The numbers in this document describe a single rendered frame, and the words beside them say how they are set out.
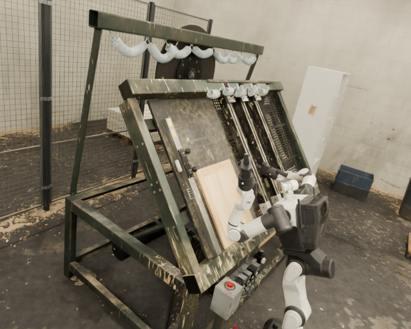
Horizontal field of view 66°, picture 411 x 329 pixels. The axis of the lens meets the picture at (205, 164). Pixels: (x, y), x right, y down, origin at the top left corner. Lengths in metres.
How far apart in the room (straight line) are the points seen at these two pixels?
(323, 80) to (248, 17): 2.83
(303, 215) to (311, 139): 3.97
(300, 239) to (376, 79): 5.34
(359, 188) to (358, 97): 1.87
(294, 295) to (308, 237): 0.46
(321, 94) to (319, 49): 1.69
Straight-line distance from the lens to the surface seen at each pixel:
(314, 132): 5.81
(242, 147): 2.63
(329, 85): 5.70
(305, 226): 1.96
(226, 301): 1.87
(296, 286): 2.20
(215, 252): 2.10
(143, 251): 2.22
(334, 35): 7.18
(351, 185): 6.25
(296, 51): 7.33
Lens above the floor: 2.17
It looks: 22 degrees down
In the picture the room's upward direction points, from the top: 11 degrees clockwise
